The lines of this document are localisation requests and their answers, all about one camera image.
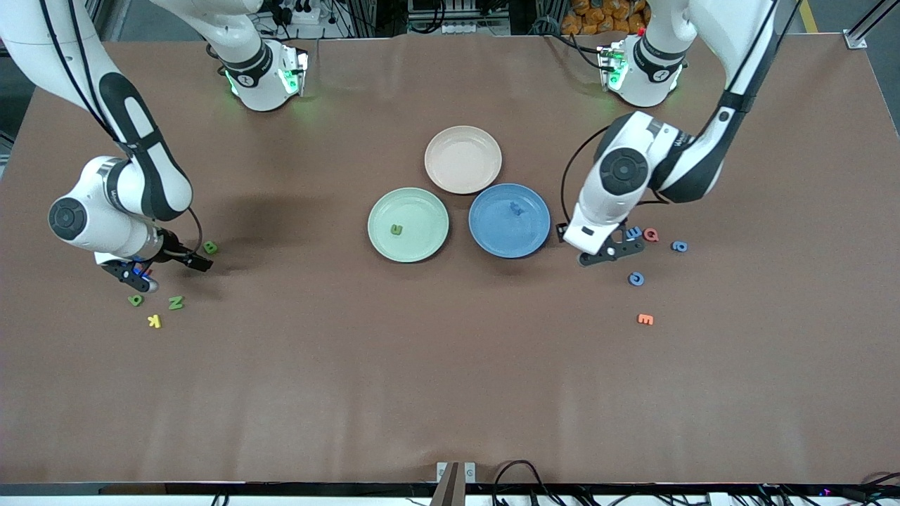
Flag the black looped cable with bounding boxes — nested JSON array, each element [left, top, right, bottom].
[[492, 460, 556, 506]]

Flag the orange snack bags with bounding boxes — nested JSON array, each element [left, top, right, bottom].
[[562, 0, 648, 36]]

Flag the white power strip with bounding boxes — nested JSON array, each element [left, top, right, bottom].
[[271, 0, 321, 25]]

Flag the blue round plate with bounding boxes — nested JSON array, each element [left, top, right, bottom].
[[468, 183, 551, 259]]

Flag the brown table cover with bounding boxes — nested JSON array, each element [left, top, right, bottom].
[[0, 34, 900, 486]]

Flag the aluminium frame post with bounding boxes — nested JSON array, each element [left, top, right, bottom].
[[844, 0, 900, 50]]

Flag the beige round plate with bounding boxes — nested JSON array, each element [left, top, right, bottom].
[[424, 125, 503, 195]]

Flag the light green round plate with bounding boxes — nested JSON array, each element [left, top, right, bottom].
[[367, 187, 450, 264]]

